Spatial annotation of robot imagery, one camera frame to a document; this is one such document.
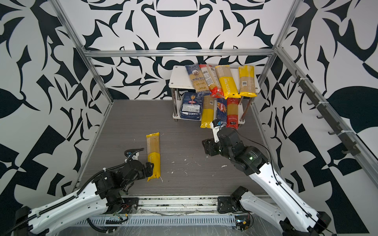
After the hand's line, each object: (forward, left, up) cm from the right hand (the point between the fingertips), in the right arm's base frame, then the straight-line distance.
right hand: (208, 140), depth 69 cm
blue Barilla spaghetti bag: (+32, -13, -16) cm, 39 cm away
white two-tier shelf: (+34, +14, +8) cm, 37 cm away
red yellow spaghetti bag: (+30, -20, -18) cm, 41 cm away
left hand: (-5, +31, -16) cm, 35 cm away
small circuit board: (-29, -16, -27) cm, 43 cm away
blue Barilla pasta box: (+33, +8, -13) cm, 37 cm away
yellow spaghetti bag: (+31, -3, -18) cm, 36 cm away
